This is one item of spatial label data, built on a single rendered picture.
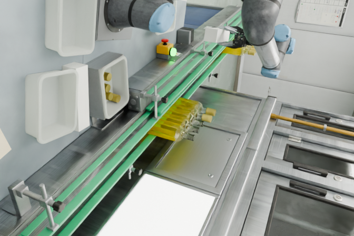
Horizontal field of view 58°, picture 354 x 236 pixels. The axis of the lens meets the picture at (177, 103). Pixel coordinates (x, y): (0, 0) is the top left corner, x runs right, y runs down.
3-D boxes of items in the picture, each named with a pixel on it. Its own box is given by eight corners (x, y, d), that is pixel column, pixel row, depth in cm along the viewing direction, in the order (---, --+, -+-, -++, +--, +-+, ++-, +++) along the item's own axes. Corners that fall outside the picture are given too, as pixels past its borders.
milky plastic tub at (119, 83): (88, 116, 129) (106, 121, 126) (81, 65, 118) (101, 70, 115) (113, 97, 143) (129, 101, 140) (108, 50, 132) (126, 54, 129)
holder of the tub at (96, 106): (89, 126, 132) (105, 131, 129) (81, 65, 118) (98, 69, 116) (113, 107, 146) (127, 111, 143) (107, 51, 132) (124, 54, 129)
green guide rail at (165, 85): (145, 95, 142) (160, 99, 140) (144, 94, 142) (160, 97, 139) (241, 10, 281) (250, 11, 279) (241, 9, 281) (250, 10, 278)
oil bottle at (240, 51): (215, 51, 235) (253, 58, 225) (216, 44, 232) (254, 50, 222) (217, 49, 239) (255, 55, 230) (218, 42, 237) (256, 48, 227)
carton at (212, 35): (205, 27, 147) (217, 29, 145) (219, 28, 168) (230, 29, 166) (203, 40, 148) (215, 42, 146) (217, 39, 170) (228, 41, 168)
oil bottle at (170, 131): (138, 131, 145) (180, 144, 138) (137, 120, 142) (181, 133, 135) (144, 125, 150) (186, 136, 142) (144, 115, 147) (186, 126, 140)
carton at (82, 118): (66, 127, 118) (78, 131, 116) (61, 65, 109) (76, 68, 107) (77, 121, 123) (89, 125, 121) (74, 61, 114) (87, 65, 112)
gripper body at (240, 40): (233, 29, 147) (259, 33, 142) (237, 29, 154) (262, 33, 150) (230, 46, 149) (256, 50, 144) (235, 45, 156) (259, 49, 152)
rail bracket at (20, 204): (2, 213, 95) (62, 241, 87) (-13, 170, 87) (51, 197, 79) (16, 202, 99) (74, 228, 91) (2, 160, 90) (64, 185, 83)
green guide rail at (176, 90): (145, 109, 146) (160, 114, 143) (145, 108, 146) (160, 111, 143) (240, 18, 285) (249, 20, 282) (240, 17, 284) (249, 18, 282)
